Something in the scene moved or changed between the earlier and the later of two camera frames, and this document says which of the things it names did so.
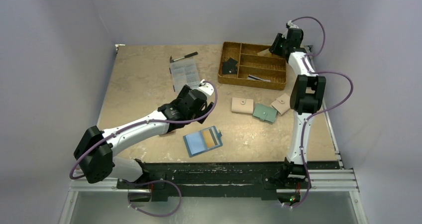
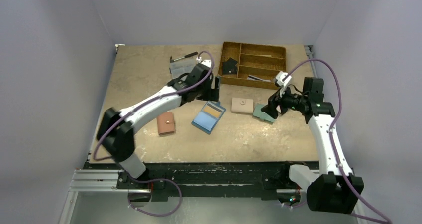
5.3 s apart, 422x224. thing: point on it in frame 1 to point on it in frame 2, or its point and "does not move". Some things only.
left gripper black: (204, 112) to (210, 88)
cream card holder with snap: (240, 105) does not move
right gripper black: (276, 45) to (277, 103)
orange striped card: (212, 137) to (213, 110)
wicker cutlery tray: (252, 65) does not move
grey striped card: (253, 77) does not move
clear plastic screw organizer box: (183, 72) does not move
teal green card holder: (264, 113) does not move
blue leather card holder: (203, 141) to (209, 116)
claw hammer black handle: (171, 60) does not move
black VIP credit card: (229, 68) does not move
